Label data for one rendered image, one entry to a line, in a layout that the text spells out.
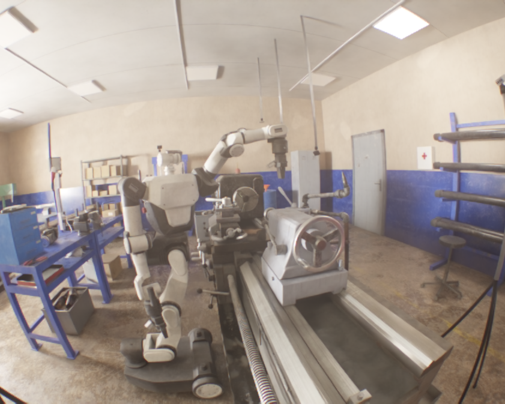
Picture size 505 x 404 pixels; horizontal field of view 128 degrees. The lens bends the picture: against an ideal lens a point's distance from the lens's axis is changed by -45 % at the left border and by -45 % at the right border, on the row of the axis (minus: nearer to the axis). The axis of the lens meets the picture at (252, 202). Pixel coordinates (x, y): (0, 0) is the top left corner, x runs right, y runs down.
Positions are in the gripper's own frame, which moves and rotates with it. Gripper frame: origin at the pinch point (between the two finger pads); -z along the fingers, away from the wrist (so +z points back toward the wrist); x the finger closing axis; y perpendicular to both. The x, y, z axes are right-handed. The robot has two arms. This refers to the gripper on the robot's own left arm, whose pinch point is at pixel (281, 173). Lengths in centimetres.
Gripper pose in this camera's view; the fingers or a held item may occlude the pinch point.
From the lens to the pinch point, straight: 124.7
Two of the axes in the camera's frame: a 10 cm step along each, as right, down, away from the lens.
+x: -0.7, -1.3, 9.9
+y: -10.0, 0.6, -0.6
